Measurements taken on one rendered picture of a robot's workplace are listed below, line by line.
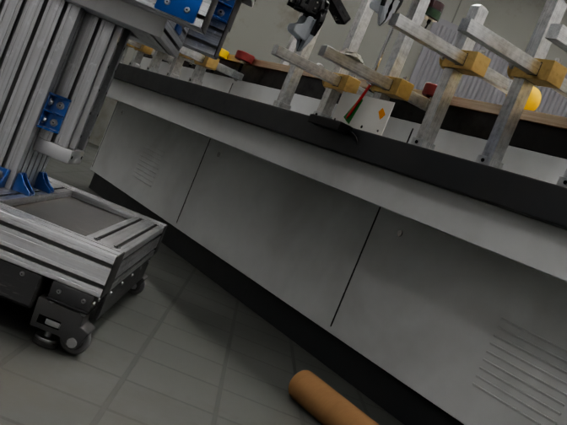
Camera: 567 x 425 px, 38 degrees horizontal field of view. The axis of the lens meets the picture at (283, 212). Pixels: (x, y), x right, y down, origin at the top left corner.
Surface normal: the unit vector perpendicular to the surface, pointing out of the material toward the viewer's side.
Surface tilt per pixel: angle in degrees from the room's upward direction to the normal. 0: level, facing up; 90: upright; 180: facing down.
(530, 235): 90
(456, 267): 90
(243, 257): 90
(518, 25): 90
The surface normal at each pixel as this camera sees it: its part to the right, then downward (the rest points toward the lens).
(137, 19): 0.02, 0.06
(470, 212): -0.79, -0.29
